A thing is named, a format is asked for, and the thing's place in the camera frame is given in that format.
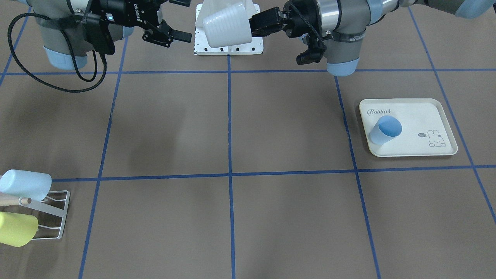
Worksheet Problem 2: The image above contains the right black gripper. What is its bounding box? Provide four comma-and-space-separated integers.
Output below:
88, 0, 193, 48

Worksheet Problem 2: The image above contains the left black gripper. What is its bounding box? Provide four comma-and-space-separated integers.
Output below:
249, 0, 321, 38

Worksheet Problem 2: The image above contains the grey plastic cup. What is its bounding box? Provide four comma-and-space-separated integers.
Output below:
201, 2, 253, 48

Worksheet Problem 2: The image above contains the light blue plastic cup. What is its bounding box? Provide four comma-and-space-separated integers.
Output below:
0, 169, 52, 201

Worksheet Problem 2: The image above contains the yellow plastic cup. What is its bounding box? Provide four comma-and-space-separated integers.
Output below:
0, 212, 39, 247

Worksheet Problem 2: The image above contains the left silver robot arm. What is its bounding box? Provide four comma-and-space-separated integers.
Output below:
249, 0, 495, 76

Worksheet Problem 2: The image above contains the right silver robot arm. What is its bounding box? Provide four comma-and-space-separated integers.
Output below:
22, 0, 192, 70

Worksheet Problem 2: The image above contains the cream plastic tray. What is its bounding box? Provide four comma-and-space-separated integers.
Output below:
358, 98, 458, 157

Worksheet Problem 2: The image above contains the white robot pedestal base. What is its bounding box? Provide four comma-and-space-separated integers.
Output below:
194, 0, 264, 55

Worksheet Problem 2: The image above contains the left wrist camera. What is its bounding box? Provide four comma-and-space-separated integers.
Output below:
296, 34, 327, 65

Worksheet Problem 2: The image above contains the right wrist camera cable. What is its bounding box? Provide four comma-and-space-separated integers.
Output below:
8, 13, 107, 93

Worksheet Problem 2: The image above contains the white wire cup rack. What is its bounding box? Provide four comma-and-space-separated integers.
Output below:
0, 190, 71, 241

